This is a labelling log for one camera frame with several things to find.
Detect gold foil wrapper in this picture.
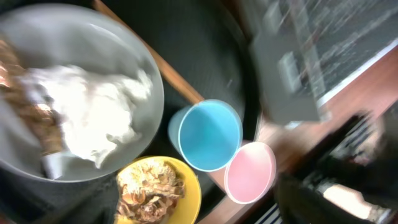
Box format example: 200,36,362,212
1,39,63,156

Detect food scraps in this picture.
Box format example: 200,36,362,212
115,159,185,224

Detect grey dishwasher rack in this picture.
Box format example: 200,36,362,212
239,0,397,125

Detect blue cup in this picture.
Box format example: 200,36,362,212
167,100,243,172

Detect wooden chopstick upper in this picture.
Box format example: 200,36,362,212
93,0,204,104

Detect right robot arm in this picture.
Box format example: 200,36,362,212
275,103,397,223

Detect pink cup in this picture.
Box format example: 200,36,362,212
224,142,277,205

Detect crumpled white napkin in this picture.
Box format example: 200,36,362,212
20,65,152,168

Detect yellow bowl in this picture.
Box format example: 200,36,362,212
114,156,201,224

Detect grey plate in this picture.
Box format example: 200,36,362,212
1,4,164,183

